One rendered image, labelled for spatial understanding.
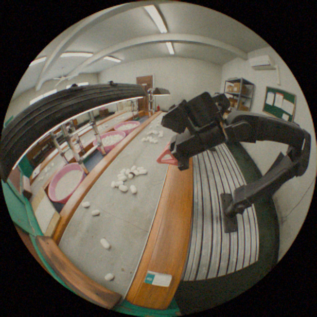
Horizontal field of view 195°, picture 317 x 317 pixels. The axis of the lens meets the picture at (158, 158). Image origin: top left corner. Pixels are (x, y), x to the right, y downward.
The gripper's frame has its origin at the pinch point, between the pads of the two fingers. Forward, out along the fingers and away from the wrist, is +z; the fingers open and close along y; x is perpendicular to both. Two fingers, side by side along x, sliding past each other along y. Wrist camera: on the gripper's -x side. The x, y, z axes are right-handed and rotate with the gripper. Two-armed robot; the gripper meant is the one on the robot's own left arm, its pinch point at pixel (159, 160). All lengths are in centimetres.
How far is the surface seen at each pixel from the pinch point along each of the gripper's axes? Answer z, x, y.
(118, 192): 18.6, 0.2, 9.5
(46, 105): -1.4, -28.6, 16.2
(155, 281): -1.3, 10.7, 33.2
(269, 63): -227, -5, -143
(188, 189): -3.0, 14.8, 2.4
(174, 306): -5, 21, 48
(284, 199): -115, 163, -17
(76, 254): 21.3, -2.1, 40.2
